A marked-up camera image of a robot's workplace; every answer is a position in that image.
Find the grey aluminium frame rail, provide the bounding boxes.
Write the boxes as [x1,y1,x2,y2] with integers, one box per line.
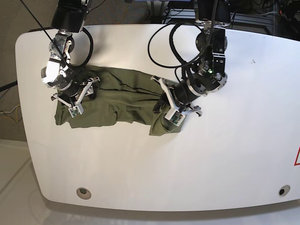
[162,9,277,28]

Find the left table cable grommet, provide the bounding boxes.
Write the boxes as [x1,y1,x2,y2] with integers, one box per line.
[76,187,91,200]

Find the yellow floor cable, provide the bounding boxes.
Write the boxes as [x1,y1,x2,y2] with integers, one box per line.
[0,105,22,123]

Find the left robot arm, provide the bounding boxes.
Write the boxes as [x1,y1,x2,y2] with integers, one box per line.
[167,0,230,112]

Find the white floor cable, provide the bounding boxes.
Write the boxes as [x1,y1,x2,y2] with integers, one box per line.
[0,105,20,116]

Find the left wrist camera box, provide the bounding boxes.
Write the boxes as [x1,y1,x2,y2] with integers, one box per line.
[165,108,186,127]

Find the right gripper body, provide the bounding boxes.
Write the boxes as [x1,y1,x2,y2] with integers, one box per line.
[51,76,100,107]

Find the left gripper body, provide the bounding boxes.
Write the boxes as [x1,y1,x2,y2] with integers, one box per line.
[163,79,197,111]

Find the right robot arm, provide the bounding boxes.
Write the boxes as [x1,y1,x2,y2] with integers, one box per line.
[41,0,99,116]

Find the olive green T-shirt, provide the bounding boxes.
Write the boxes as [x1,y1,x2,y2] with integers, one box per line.
[54,66,182,136]

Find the right table cable grommet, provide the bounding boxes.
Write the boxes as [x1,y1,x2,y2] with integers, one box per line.
[278,185,291,196]

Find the table cable grommet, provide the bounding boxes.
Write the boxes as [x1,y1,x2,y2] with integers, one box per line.
[76,187,91,200]
[278,185,291,196]

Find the black bar under table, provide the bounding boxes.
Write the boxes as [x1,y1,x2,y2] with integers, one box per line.
[0,80,18,92]

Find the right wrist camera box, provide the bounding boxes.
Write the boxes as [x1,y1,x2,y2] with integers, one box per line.
[68,105,84,118]

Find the red triangle warning sticker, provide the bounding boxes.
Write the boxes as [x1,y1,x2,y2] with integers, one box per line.
[294,148,300,166]

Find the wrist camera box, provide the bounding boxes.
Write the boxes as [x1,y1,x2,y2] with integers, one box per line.
[68,105,84,118]
[165,108,186,127]

